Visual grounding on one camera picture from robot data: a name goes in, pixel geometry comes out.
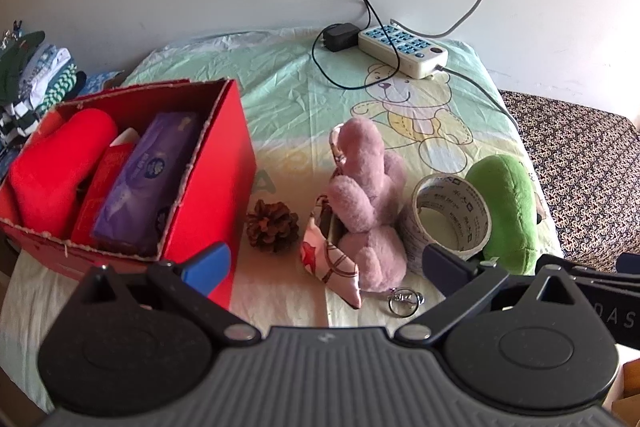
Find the green plush toy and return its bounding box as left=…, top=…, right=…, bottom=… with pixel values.
left=465, top=155, right=541, bottom=276

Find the black power adapter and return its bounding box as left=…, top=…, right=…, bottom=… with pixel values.
left=322, top=23, right=360, bottom=54

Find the brown pine cone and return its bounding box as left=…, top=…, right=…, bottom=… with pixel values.
left=245, top=200, right=300, bottom=253

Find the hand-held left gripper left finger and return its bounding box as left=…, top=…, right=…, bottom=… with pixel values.
left=75, top=242, right=261, bottom=348

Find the pink plush toy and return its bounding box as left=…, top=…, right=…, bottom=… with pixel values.
left=327, top=117, right=408, bottom=293

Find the bear printed table cloth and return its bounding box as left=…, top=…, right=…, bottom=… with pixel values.
left=0, top=27, right=566, bottom=413

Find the brown patterned bed cover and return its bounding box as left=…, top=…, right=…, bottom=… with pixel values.
left=500, top=89, right=640, bottom=265

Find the black adapter cable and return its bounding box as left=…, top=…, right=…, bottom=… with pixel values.
left=311, top=0, right=401, bottom=90

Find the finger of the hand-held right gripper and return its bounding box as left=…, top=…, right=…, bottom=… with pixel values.
left=537, top=252, right=640, bottom=294

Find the printed tape roll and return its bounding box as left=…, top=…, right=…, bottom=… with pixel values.
left=398, top=173, right=493, bottom=275

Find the grey power strip cord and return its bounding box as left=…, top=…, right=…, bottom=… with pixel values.
left=435, top=66, right=523, bottom=142

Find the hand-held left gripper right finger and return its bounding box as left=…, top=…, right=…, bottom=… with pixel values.
left=395, top=244, right=581, bottom=348

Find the cream power strip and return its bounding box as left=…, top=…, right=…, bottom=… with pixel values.
left=358, top=25, right=449, bottom=80

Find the red plush pillow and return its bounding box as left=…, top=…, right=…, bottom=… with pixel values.
left=9, top=109, right=119, bottom=240

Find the metal key ring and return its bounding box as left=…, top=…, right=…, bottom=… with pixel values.
left=387, top=287, right=426, bottom=318

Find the purple tissue pack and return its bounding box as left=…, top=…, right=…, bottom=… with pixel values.
left=90, top=112, right=202, bottom=255

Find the red packet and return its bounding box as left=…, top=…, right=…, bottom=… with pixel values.
left=70, top=143, right=137, bottom=248

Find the patterned fabric pouch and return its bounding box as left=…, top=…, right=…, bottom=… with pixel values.
left=300, top=194, right=362, bottom=309

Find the red cardboard box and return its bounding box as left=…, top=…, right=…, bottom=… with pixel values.
left=0, top=78, right=257, bottom=310

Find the stack of folded clothes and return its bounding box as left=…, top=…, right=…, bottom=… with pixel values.
left=0, top=21, right=126, bottom=158

